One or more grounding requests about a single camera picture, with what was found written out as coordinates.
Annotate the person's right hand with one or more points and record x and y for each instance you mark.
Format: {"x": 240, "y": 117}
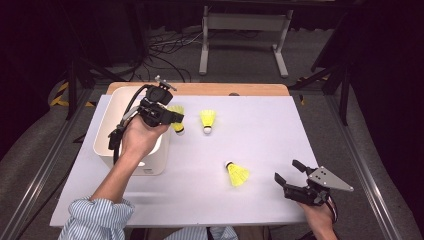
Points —
{"x": 320, "y": 220}

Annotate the aluminium floor rail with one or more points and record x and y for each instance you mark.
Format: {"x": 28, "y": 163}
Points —
{"x": 363, "y": 166}
{"x": 40, "y": 173}

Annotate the yellow plastic shuttlecock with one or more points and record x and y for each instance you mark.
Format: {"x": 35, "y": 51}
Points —
{"x": 207, "y": 117}
{"x": 180, "y": 128}
{"x": 238, "y": 175}

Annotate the black tripod stand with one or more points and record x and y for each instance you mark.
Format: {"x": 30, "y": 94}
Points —
{"x": 81, "y": 71}
{"x": 345, "y": 86}

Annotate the person's left hand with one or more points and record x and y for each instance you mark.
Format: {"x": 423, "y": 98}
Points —
{"x": 140, "y": 140}

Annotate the white metal stand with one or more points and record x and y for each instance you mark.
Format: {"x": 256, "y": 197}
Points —
{"x": 245, "y": 22}

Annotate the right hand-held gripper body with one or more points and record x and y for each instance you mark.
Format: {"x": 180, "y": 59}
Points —
{"x": 323, "y": 180}

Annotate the white plastic storage bin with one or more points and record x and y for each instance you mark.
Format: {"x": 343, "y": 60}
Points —
{"x": 110, "y": 110}

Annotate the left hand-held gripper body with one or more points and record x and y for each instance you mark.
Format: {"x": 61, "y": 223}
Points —
{"x": 156, "y": 100}

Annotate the yellow black floor tape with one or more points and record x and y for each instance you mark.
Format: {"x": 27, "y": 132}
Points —
{"x": 61, "y": 100}

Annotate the striped blue shirt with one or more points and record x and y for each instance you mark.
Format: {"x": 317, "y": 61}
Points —
{"x": 93, "y": 220}

